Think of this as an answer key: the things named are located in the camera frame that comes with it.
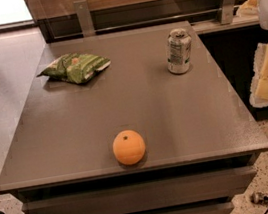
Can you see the green jalapeno chip bag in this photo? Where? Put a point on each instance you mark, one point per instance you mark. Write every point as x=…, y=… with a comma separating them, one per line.
x=76, y=68

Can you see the left metal bracket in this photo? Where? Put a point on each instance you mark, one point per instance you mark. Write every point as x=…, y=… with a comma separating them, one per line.
x=84, y=18

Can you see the orange fruit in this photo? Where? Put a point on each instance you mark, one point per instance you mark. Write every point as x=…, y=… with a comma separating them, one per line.
x=129, y=147

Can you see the grey drawer cabinet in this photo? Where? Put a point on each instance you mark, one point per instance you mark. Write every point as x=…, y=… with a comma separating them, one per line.
x=201, y=141

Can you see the silver soda can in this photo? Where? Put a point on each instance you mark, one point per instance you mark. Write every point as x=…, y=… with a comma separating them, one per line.
x=179, y=49

